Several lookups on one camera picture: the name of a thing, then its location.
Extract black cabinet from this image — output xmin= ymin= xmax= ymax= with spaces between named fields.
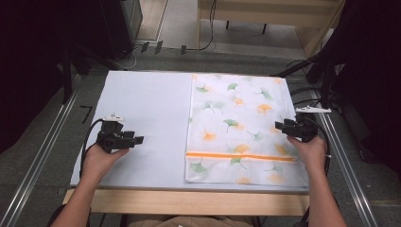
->
xmin=94 ymin=0 xmax=144 ymax=61

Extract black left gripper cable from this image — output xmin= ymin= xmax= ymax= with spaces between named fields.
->
xmin=78 ymin=117 xmax=105 ymax=179

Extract white leaf print pillowcase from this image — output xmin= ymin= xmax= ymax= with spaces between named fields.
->
xmin=184 ymin=73 xmax=310 ymax=187

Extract white floor cable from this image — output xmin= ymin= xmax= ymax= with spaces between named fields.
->
xmin=113 ymin=45 xmax=143 ymax=71

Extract light wooden bench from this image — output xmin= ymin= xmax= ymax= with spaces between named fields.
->
xmin=197 ymin=0 xmax=346 ymax=59

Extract black stand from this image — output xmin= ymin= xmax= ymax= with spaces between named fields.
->
xmin=60 ymin=44 xmax=96 ymax=105
xmin=270 ymin=53 xmax=340 ymax=112

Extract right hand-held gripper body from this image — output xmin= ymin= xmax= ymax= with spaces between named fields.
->
xmin=285 ymin=105 xmax=333 ymax=143

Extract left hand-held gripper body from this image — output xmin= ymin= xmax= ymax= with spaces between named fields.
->
xmin=96 ymin=113 xmax=137 ymax=154

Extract metal floor rail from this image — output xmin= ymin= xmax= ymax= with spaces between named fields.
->
xmin=0 ymin=74 xmax=83 ymax=227
xmin=310 ymin=89 xmax=379 ymax=227

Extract wooden table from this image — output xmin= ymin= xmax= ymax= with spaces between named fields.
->
xmin=61 ymin=187 xmax=311 ymax=218

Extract light blue table mat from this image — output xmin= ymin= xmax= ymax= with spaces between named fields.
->
xmin=69 ymin=69 xmax=311 ymax=194

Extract person's left hand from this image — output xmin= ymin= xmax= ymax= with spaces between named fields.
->
xmin=80 ymin=143 xmax=131 ymax=186

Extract black floor cable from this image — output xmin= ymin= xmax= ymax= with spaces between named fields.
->
xmin=180 ymin=0 xmax=218 ymax=55

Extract bundle of black floor cables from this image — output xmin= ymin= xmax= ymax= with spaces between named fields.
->
xmin=285 ymin=58 xmax=343 ymax=115

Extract person's tan trousers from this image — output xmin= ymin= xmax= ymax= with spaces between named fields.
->
xmin=127 ymin=215 xmax=254 ymax=227

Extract person's right hand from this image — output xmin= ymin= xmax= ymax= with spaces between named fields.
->
xmin=286 ymin=134 xmax=329 ymax=178

